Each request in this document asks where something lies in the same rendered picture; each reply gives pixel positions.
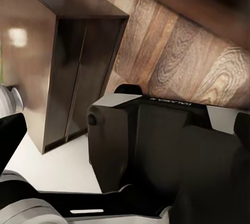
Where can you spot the nightstand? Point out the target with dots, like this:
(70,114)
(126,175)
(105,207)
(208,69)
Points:
(59,55)

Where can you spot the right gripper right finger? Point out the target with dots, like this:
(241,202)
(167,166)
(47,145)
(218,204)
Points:
(242,129)

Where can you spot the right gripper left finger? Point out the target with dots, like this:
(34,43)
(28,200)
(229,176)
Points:
(12,130)

